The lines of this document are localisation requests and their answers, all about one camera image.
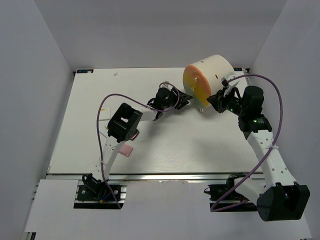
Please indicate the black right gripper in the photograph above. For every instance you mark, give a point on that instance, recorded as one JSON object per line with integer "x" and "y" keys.
{"x": 215, "y": 101}

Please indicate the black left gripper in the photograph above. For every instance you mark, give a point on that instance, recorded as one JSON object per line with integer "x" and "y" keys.
{"x": 182, "y": 101}

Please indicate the orange top drawer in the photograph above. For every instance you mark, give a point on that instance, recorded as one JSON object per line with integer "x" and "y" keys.
{"x": 192, "y": 76}

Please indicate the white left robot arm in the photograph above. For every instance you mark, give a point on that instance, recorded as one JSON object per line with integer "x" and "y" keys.
{"x": 122, "y": 126}

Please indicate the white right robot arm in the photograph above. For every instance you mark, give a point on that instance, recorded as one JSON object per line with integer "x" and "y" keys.
{"x": 282, "y": 198}

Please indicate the pink square makeup sponge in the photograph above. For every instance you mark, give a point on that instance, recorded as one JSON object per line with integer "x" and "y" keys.
{"x": 125, "y": 150}

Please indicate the green bottom drawer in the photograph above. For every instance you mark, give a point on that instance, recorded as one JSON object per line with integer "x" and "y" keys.
{"x": 192, "y": 100}

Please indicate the round cream drawer organizer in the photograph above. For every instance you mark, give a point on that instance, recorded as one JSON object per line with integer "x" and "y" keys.
{"x": 214, "y": 68}

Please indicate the black square compact case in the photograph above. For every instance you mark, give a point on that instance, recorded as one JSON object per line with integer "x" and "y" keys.
{"x": 136, "y": 134}

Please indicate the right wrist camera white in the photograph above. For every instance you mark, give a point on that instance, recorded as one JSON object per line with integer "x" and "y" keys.
{"x": 229, "y": 82}

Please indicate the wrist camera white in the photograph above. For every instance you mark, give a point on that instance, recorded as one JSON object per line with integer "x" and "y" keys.
{"x": 229, "y": 82}
{"x": 165, "y": 84}

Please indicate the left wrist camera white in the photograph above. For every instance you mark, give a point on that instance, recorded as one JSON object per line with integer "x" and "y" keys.
{"x": 165, "y": 84}

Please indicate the aluminium table front rail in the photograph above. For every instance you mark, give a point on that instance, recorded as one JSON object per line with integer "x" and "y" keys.
{"x": 147, "y": 177}

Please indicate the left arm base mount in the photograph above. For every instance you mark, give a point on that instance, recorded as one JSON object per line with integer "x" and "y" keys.
{"x": 93, "y": 193}

